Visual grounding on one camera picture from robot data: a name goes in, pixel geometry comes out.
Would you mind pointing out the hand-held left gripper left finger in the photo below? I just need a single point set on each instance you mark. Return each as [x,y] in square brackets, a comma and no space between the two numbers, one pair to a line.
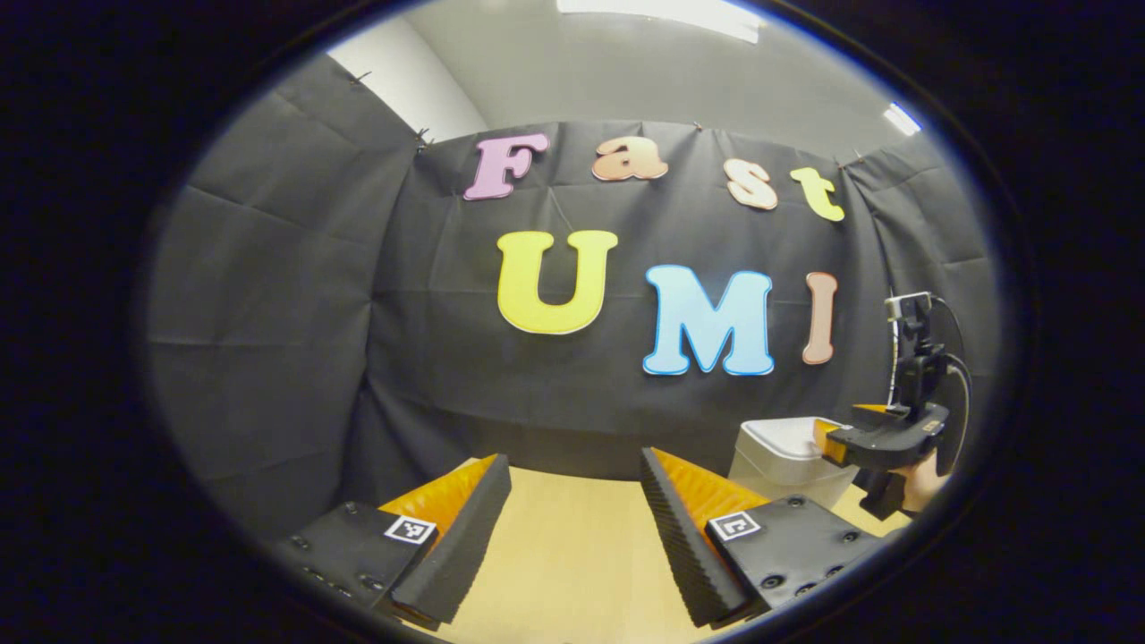
[465,532]

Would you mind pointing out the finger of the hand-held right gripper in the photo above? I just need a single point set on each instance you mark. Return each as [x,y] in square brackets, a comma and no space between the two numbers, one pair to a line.
[827,443]
[872,410]

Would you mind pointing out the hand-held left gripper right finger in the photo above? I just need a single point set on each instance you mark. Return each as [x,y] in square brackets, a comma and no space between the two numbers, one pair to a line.
[684,532]

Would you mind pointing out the grey desktop garbage bin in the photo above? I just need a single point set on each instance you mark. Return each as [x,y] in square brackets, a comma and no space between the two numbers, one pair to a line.
[778,465]

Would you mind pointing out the wooden desktop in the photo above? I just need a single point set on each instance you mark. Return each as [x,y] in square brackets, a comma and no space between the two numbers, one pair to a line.
[572,555]

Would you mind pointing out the small ceiling light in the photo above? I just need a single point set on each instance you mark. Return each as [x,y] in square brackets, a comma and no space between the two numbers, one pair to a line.
[902,118]

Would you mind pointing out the large ceiling light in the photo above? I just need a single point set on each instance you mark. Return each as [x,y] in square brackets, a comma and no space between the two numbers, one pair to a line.
[662,13]

